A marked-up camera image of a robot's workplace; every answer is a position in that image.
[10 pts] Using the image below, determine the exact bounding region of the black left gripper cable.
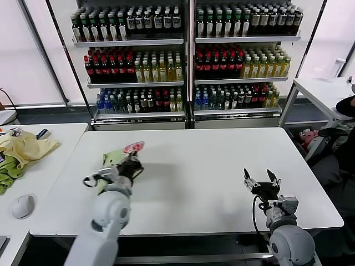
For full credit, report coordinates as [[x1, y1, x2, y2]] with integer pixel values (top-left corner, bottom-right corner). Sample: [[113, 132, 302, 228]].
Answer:
[[83, 173, 102, 189]]

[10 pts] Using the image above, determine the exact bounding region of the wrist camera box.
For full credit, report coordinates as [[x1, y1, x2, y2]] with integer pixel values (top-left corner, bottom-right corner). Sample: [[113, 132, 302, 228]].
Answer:
[[278, 195, 299, 216], [97, 166, 120, 183]]

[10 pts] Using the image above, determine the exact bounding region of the pale yellow garment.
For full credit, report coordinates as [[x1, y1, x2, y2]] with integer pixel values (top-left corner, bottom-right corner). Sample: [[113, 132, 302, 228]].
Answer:
[[0, 130, 61, 170]]

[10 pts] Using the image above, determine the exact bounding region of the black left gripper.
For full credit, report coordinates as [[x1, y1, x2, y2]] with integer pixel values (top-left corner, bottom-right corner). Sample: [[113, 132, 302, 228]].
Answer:
[[118, 151, 144, 181]]

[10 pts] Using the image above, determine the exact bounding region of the light green polo shirt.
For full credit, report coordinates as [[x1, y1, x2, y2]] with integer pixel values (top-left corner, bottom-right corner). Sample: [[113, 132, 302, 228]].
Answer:
[[102, 141, 145, 168]]

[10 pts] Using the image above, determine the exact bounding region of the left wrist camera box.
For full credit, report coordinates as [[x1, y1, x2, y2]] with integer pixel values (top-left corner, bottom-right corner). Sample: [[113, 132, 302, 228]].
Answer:
[[97, 166, 120, 183]]

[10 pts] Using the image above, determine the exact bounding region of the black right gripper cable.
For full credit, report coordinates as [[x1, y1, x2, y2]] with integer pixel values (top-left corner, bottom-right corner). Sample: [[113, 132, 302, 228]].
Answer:
[[251, 193, 271, 235]]

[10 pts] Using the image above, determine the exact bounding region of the white metal-framed side table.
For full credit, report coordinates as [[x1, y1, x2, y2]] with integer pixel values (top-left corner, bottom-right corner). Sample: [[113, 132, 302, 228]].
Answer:
[[278, 77, 355, 131]]

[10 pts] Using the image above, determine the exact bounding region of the dark bottle with navy label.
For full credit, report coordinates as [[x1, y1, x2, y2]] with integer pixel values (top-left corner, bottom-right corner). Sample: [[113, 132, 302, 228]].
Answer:
[[144, 10, 154, 35], [135, 11, 145, 35], [126, 11, 136, 35], [153, 10, 164, 35], [163, 9, 173, 35], [172, 9, 181, 35]]

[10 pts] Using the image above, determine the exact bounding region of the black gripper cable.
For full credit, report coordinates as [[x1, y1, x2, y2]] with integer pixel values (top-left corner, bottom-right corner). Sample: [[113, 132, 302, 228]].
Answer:
[[83, 173, 102, 189], [251, 193, 271, 235]]

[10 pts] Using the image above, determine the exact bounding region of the black beverage display shelf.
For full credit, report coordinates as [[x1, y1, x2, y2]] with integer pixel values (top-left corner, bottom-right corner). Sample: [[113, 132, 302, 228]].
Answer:
[[45, 0, 191, 131], [190, 0, 328, 130]]

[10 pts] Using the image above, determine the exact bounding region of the pink red packaged item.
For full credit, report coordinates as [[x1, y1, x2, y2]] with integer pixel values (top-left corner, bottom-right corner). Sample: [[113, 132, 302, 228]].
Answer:
[[298, 129, 318, 149]]

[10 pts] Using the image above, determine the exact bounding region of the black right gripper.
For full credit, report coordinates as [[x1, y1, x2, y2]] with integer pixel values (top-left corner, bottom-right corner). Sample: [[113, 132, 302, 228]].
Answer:
[[243, 168, 281, 202]]

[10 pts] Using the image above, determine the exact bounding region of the grey computer mouse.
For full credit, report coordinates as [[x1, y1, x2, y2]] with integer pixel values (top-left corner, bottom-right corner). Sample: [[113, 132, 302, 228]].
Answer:
[[11, 193, 36, 219]]

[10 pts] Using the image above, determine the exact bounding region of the lime green garment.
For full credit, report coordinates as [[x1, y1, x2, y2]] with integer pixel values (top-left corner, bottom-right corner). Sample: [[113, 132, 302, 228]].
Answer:
[[0, 155, 24, 196]]

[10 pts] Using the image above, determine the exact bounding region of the dark bottle with beige label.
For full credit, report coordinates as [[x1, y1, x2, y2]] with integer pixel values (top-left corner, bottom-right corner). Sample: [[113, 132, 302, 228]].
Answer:
[[277, 8, 287, 36], [294, 8, 303, 35], [260, 8, 270, 36], [286, 8, 295, 35], [251, 8, 261, 36], [268, 8, 278, 36]]

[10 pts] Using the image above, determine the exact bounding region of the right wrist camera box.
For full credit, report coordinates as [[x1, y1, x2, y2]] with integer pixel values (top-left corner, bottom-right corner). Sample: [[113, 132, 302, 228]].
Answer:
[[278, 195, 299, 216]]

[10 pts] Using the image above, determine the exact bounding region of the green-capped dark tea bottle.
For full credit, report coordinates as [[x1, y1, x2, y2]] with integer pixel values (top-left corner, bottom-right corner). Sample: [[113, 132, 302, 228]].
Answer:
[[196, 10, 205, 38], [99, 13, 109, 43], [70, 15, 82, 43], [214, 10, 224, 38], [205, 10, 215, 38], [232, 10, 242, 38], [108, 13, 119, 42], [224, 10, 234, 38], [118, 13, 128, 42], [90, 14, 100, 43], [80, 15, 90, 43], [241, 10, 251, 38]]

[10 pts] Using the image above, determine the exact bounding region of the red-capped cola bottle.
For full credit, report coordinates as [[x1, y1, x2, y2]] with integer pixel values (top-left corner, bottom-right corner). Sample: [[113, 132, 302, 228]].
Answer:
[[203, 54, 212, 79], [227, 54, 236, 79], [116, 55, 126, 83], [211, 54, 220, 79], [195, 54, 204, 79], [84, 55, 94, 83], [109, 55, 118, 83], [235, 54, 244, 79], [125, 55, 134, 83], [219, 54, 228, 79], [93, 55, 102, 83], [101, 55, 110, 83]]

